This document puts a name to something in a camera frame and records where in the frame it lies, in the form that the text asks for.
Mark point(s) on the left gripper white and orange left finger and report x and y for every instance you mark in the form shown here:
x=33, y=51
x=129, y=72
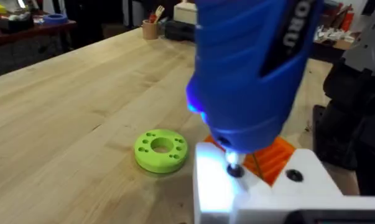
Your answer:
x=212, y=186

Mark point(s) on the grey and black right gripper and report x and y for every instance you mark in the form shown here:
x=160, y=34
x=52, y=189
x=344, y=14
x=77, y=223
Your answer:
x=366, y=49

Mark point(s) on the left gripper white and orange right finger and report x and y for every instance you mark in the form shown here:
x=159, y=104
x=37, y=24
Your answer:
x=311, y=174

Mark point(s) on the blue electric screwdriver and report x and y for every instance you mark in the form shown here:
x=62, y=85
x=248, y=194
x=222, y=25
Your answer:
x=240, y=77

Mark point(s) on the heap of tools and parts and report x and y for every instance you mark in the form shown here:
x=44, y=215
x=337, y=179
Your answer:
x=333, y=29

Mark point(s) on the green disc with holes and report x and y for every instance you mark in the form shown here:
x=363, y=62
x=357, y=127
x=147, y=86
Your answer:
x=161, y=151

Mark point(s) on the black box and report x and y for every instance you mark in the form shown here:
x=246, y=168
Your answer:
x=179, y=31

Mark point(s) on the wooden cup with utensils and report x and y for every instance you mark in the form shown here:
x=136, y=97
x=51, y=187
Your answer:
x=151, y=26

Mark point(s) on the white box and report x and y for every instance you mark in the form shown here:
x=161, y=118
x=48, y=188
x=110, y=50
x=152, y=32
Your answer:
x=185, y=12

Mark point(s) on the blue tape roll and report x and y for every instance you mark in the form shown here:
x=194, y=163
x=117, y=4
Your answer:
x=55, y=18

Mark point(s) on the dark red side table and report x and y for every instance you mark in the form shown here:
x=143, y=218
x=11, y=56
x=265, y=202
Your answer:
x=25, y=31

